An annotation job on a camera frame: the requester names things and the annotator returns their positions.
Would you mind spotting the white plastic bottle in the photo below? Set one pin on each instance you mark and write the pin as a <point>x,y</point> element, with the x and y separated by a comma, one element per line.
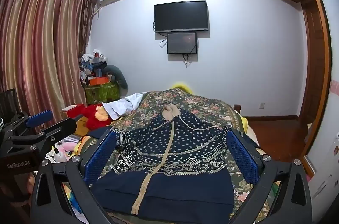
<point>58,155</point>

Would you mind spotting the red patterned cloth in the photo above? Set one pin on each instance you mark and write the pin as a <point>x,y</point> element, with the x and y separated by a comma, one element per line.
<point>91,115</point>

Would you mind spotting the yellow pillow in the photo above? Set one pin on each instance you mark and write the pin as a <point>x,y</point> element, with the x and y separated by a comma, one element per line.
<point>182,86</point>

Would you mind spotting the grey neck pillow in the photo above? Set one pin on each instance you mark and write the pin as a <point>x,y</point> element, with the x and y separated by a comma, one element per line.
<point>119,75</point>

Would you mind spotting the orange box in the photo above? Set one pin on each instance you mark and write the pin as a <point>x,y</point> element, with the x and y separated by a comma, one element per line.
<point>99,81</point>

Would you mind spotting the large black wall television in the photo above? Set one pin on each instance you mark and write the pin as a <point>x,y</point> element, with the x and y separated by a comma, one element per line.
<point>181,16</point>

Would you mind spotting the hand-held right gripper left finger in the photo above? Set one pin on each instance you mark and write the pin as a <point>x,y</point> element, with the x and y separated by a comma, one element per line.
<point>101,157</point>

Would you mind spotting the white shirt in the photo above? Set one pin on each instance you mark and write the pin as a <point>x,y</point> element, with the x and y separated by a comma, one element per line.
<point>119,106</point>

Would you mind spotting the small black wall monitor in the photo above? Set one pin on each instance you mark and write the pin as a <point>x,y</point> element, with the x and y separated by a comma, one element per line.
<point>182,43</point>

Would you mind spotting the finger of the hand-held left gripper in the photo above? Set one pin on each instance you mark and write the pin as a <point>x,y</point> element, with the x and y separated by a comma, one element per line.
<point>61,130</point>
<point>39,118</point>

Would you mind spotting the wooden bed footboard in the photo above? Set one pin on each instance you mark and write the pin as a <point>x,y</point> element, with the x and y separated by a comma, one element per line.
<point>237,108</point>

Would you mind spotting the pink plush toy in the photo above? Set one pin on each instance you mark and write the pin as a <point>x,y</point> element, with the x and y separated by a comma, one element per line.
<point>67,147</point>

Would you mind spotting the dark floral bedspread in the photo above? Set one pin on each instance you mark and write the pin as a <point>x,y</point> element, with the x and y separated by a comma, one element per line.
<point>212,107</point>

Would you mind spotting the pile of bags and clothes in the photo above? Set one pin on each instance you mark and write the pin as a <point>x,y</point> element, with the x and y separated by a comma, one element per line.
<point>91,62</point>

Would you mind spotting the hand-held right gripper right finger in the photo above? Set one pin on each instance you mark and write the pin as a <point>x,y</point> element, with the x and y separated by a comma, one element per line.
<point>242,157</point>

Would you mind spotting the striped curtain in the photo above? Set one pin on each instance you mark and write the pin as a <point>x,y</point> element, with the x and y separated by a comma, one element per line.
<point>39,41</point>

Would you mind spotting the wooden door frame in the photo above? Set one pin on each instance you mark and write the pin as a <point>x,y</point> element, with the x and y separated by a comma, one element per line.
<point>315,59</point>

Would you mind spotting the navy patterned robe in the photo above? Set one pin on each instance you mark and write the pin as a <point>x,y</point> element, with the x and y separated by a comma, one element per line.
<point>169,160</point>

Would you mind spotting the green floral box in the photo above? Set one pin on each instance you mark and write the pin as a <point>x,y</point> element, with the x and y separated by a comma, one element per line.
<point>103,93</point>

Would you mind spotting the wall socket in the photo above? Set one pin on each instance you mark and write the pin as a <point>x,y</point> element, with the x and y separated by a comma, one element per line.
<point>262,105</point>

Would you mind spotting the black office chair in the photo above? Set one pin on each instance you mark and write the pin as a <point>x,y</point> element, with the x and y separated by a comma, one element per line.
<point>8,102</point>

